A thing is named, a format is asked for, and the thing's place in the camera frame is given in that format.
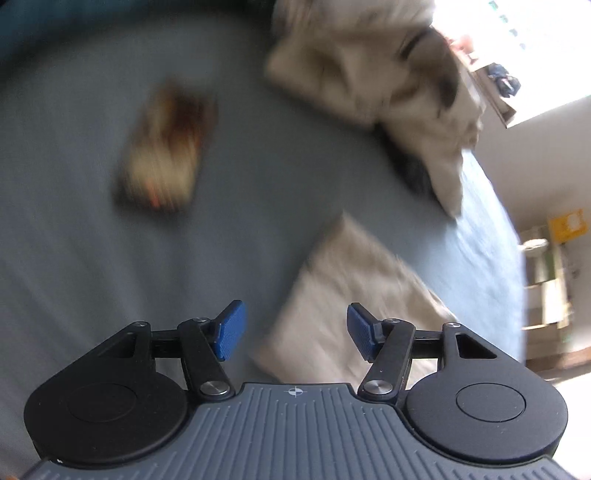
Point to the dark blue clothes bundle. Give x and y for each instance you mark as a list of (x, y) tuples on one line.
[(503, 81)]

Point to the yellow box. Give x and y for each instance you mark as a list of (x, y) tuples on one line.
[(568, 226)]

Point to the cream desk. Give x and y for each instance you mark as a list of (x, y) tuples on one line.
[(549, 304)]

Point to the crumpled beige clothes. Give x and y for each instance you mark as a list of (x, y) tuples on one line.
[(351, 69)]

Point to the barred window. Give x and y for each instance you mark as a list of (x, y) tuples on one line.
[(531, 27)]

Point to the beige pants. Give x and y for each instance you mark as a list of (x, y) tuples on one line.
[(341, 295)]

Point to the blue-grey bed blanket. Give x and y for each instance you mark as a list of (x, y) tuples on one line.
[(92, 258)]

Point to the cardboard box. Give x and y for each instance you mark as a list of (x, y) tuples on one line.
[(496, 110)]

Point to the black smartphone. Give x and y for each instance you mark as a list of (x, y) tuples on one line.
[(166, 147)]

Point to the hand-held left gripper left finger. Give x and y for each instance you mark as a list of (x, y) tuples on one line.
[(228, 330)]

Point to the cream bedpost finial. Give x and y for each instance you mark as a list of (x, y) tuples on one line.
[(535, 244)]

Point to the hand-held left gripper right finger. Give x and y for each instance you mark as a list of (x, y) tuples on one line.
[(362, 330)]

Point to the teal pillow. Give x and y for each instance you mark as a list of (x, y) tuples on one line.
[(69, 18)]

